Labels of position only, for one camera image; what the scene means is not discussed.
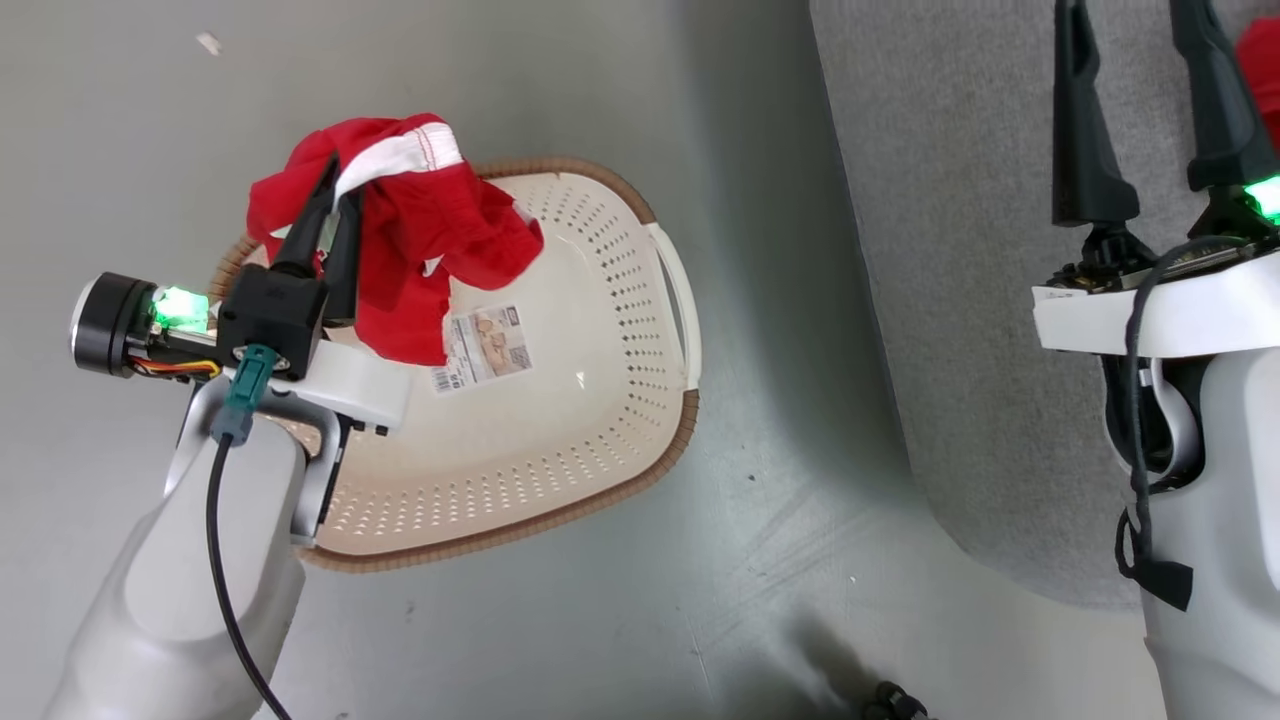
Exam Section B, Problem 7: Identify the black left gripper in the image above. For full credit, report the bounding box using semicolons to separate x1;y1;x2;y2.
70;155;366;383

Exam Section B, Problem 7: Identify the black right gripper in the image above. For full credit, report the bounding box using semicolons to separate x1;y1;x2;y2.
1046;0;1280;293

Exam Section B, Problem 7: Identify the red garment with white band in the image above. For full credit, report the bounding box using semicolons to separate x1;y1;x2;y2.
245;113;546;368

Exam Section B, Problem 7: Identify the plain red garment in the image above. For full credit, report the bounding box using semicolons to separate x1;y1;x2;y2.
1237;18;1280;151

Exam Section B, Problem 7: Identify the paper label sticker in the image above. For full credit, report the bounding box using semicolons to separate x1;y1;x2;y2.
430;305;533;393

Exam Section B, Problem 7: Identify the cream perforated laundry basket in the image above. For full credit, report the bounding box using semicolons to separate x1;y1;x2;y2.
208;155;703;574

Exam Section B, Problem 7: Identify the small black object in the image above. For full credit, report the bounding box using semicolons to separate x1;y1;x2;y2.
862;680;931;720

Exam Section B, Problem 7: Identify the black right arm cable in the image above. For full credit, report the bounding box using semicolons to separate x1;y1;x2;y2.
1114;238;1216;613

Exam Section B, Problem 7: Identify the black cable with teal plug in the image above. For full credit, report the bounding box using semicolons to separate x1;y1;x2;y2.
205;345;293;720

